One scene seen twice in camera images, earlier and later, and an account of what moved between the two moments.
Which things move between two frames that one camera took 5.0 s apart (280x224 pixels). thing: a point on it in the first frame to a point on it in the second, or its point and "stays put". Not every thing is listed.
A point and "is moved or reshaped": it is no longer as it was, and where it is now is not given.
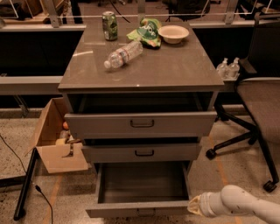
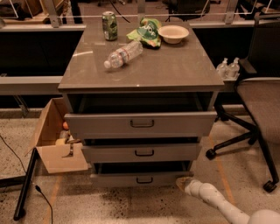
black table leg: (25, 184) stays put
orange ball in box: (66, 125) stays put
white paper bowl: (173, 34) stays put
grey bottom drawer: (148, 189) is moved or reshaped
